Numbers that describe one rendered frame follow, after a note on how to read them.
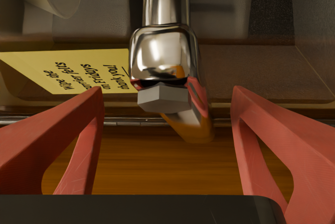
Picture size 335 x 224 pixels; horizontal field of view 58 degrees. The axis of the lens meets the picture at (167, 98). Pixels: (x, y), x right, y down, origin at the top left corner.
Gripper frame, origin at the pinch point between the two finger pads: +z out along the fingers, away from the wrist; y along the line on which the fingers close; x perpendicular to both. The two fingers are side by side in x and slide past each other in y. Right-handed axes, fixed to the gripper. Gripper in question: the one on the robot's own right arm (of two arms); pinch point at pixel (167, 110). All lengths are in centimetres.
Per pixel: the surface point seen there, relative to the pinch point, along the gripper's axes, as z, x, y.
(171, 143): 18.3, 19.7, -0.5
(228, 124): 15.6, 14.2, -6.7
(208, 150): 17.1, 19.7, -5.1
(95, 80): 7.8, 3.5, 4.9
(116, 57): 5.4, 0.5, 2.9
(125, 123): 15.7, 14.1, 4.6
